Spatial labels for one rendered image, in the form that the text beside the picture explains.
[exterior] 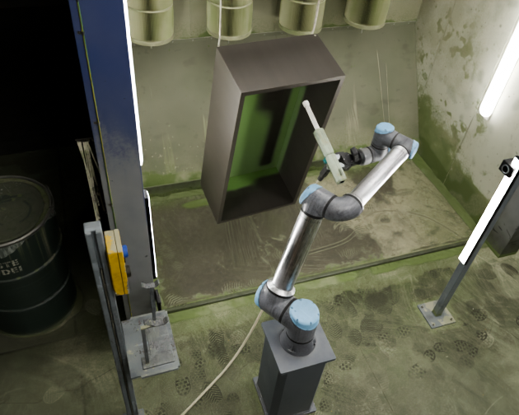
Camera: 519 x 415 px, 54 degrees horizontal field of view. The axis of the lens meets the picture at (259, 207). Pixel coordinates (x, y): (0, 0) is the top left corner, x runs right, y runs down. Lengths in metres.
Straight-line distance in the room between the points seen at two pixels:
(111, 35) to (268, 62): 1.01
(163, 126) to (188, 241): 0.94
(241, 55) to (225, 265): 1.65
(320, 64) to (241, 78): 0.46
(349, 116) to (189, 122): 1.43
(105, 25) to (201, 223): 2.36
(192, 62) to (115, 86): 2.16
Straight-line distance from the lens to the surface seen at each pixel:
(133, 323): 2.62
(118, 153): 2.27
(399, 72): 4.91
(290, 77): 2.69
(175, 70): 4.17
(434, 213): 4.56
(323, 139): 2.61
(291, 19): 3.98
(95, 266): 1.99
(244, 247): 3.89
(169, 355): 2.51
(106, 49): 2.01
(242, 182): 3.70
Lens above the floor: 2.99
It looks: 45 degrees down
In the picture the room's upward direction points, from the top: 7 degrees clockwise
